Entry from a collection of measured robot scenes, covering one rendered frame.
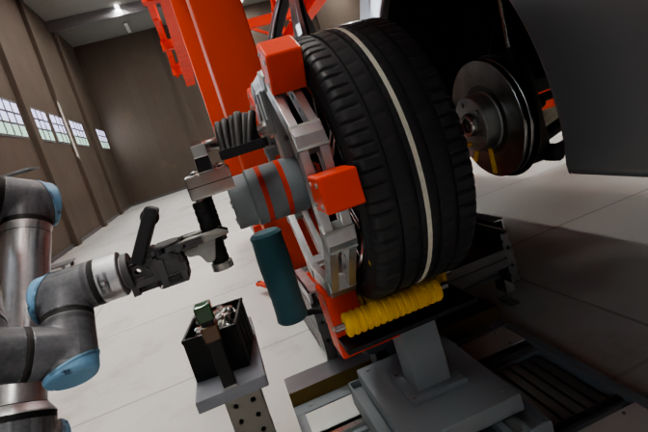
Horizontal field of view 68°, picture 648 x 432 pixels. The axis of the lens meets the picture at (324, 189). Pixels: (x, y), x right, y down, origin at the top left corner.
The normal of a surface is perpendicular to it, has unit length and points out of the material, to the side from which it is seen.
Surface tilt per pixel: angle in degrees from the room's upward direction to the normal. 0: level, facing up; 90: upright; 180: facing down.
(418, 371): 90
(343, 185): 90
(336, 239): 90
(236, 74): 90
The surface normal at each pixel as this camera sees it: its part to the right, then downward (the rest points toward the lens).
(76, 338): 0.59, -0.66
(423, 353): 0.23, 0.07
